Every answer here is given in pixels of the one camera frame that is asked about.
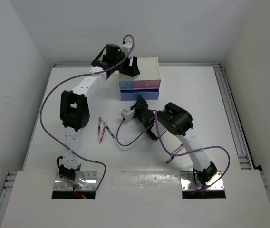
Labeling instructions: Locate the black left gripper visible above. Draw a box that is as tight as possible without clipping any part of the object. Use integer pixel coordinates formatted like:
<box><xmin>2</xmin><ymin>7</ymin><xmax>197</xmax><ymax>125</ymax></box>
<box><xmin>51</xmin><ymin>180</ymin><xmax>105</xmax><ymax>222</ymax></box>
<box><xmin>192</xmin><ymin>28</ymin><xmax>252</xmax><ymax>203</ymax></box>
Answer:
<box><xmin>112</xmin><ymin>51</ymin><xmax>140</xmax><ymax>77</ymax></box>

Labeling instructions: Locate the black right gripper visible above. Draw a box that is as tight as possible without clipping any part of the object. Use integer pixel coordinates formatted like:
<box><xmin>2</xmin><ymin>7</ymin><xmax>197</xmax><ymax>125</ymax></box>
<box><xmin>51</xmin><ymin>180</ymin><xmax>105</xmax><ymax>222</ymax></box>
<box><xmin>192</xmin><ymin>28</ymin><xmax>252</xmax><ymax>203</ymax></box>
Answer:
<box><xmin>131</xmin><ymin>96</ymin><xmax>150</xmax><ymax>131</ymax></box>

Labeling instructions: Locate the light blue drawer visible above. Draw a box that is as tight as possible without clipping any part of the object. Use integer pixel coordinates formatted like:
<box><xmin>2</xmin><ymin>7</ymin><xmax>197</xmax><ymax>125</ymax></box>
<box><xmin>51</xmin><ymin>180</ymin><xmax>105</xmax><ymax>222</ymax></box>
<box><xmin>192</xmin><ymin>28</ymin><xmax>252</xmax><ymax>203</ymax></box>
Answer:
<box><xmin>119</xmin><ymin>81</ymin><xmax>133</xmax><ymax>90</ymax></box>

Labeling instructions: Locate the pink drawer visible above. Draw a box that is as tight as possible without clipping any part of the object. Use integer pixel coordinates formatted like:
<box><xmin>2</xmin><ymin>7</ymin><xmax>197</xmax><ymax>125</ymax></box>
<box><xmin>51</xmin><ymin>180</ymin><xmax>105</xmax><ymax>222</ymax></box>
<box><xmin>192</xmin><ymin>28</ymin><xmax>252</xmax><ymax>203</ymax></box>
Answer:
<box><xmin>133</xmin><ymin>79</ymin><xmax>161</xmax><ymax>89</ymax></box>

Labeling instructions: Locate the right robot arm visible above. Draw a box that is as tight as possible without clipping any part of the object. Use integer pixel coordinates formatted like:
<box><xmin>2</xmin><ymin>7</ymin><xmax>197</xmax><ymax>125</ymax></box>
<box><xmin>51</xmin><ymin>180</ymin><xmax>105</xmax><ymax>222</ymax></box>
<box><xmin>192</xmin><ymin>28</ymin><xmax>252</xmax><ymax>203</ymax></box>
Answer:
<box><xmin>130</xmin><ymin>96</ymin><xmax>217</xmax><ymax>186</ymax></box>

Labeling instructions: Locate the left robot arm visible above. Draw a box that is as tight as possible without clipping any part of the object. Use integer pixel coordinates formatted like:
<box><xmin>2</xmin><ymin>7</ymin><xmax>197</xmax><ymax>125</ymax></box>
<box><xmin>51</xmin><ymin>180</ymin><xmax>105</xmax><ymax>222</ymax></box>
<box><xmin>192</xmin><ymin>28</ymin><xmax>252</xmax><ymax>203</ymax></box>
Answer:
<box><xmin>58</xmin><ymin>41</ymin><xmax>140</xmax><ymax>182</ymax></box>

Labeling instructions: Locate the white drawer cabinet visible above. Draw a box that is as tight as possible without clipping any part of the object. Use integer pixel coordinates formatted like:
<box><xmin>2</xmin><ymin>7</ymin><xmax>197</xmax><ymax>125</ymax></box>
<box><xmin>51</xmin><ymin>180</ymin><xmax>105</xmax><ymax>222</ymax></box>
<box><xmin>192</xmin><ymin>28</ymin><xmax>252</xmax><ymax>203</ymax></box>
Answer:
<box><xmin>118</xmin><ymin>57</ymin><xmax>161</xmax><ymax>82</ymax></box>

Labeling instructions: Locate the blue pen refill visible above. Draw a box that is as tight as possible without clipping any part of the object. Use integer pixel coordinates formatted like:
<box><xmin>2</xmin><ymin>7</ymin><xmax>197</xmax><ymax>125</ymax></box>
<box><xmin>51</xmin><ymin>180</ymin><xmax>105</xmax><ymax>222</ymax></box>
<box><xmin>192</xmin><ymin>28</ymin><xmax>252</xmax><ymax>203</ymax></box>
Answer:
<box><xmin>104</xmin><ymin>121</ymin><xmax>115</xmax><ymax>138</ymax></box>

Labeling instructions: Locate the red pen refill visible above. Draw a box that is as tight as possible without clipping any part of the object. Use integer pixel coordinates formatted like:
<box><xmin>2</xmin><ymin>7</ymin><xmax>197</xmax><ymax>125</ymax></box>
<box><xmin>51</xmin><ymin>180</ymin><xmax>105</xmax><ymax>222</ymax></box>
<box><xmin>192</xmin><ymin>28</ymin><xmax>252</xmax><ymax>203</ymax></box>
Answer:
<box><xmin>97</xmin><ymin>116</ymin><xmax>101</xmax><ymax>136</ymax></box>

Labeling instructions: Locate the pink pen refill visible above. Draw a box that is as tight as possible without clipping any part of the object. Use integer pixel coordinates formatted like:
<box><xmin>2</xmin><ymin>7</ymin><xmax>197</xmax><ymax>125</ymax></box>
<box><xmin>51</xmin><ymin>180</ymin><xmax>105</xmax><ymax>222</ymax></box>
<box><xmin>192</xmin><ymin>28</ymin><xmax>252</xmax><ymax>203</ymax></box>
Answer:
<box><xmin>99</xmin><ymin>124</ymin><xmax>107</xmax><ymax>144</ymax></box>

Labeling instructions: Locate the red gel pen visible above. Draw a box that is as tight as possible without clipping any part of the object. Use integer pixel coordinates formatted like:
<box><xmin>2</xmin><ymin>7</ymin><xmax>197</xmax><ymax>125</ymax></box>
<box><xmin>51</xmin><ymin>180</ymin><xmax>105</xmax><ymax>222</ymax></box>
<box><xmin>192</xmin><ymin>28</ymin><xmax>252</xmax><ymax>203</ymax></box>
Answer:
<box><xmin>172</xmin><ymin>144</ymin><xmax>183</xmax><ymax>154</ymax></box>

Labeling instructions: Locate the blue gel pen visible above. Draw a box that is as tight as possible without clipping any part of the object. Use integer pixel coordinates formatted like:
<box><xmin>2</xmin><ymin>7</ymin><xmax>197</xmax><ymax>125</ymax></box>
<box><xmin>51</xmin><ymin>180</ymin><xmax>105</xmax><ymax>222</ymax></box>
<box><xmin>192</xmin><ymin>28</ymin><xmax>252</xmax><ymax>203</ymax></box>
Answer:
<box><xmin>166</xmin><ymin>156</ymin><xmax>174</xmax><ymax>164</ymax></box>

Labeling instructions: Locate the white front shelf board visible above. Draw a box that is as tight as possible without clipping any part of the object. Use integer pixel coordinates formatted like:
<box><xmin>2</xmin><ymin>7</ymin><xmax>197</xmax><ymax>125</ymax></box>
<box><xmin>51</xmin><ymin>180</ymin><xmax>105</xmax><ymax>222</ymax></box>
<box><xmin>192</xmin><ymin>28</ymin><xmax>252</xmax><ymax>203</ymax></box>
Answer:
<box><xmin>1</xmin><ymin>171</ymin><xmax>270</xmax><ymax>228</ymax></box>

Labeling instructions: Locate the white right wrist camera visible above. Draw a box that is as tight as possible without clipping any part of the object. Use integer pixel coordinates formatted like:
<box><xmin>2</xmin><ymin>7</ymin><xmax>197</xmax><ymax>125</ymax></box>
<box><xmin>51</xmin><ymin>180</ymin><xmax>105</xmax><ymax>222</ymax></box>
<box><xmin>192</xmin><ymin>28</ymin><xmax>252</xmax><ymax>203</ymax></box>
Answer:
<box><xmin>121</xmin><ymin>110</ymin><xmax>135</xmax><ymax>121</ymax></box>

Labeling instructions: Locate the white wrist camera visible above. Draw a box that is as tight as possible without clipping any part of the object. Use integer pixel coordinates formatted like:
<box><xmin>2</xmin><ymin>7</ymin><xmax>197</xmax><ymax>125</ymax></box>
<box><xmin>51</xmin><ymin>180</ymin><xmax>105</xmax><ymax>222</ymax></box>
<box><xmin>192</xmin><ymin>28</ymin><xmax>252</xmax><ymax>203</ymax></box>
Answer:
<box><xmin>121</xmin><ymin>110</ymin><xmax>135</xmax><ymax>121</ymax></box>
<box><xmin>120</xmin><ymin>42</ymin><xmax>133</xmax><ymax>56</ymax></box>

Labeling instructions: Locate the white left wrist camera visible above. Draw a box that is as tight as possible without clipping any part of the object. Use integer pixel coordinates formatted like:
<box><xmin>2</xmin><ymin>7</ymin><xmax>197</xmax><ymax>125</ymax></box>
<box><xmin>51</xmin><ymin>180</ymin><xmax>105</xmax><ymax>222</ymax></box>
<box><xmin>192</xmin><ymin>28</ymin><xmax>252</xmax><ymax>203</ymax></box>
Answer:
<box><xmin>120</xmin><ymin>42</ymin><xmax>133</xmax><ymax>56</ymax></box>

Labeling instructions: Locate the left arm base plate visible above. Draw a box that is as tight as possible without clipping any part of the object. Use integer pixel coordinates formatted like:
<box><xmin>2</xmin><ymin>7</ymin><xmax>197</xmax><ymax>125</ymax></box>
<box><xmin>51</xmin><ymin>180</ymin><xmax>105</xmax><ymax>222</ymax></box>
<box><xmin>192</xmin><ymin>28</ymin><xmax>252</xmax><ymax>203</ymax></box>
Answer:
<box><xmin>53</xmin><ymin>171</ymin><xmax>97</xmax><ymax>191</ymax></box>

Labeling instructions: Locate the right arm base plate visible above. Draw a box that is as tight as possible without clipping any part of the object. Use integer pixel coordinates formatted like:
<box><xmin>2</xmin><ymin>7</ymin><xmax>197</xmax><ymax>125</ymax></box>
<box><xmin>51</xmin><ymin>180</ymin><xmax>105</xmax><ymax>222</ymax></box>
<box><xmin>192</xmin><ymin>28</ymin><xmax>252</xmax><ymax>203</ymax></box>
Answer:
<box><xmin>180</xmin><ymin>171</ymin><xmax>225</xmax><ymax>190</ymax></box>

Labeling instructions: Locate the aluminium frame rail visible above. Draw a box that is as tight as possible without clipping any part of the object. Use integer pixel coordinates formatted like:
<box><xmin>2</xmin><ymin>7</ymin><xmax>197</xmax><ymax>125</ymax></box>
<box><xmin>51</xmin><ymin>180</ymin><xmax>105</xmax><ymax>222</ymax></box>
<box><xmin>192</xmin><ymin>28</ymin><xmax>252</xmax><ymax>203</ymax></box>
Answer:
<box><xmin>213</xmin><ymin>64</ymin><xmax>254</xmax><ymax>170</ymax></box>

